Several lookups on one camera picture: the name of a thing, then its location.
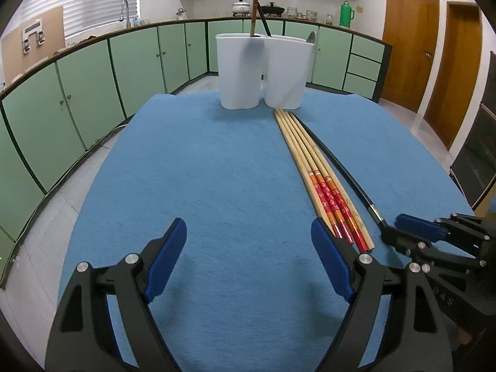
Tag black wok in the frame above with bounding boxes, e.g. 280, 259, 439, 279
261, 2, 285, 18

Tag black appliance at right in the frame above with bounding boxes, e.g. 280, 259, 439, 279
449, 51, 495, 209

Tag cardboard box with device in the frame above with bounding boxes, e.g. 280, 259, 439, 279
1, 6, 66, 86

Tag white double utensil holder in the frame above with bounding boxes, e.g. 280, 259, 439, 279
216, 34, 311, 110

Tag green lower kitchen cabinets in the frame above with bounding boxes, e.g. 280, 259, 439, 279
1, 19, 392, 272

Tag red-handled bamboo chopstick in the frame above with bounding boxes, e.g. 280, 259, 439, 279
276, 109, 354, 244
273, 109, 340, 238
274, 109, 374, 253
250, 0, 259, 37

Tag brown wooden door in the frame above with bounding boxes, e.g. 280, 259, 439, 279
425, 2, 483, 149
382, 0, 440, 112

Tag plain bamboo chopstick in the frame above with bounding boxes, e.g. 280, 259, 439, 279
287, 112, 375, 251

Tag white cooking pot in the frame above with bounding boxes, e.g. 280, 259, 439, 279
231, 0, 251, 17

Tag green thermos jug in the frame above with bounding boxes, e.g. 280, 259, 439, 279
339, 1, 355, 28

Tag blue table mat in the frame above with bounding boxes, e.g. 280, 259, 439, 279
59, 91, 472, 371

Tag chrome sink faucet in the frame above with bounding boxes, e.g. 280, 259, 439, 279
119, 0, 131, 29

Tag black chopstick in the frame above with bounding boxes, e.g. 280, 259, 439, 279
257, 0, 272, 37
290, 112, 388, 231

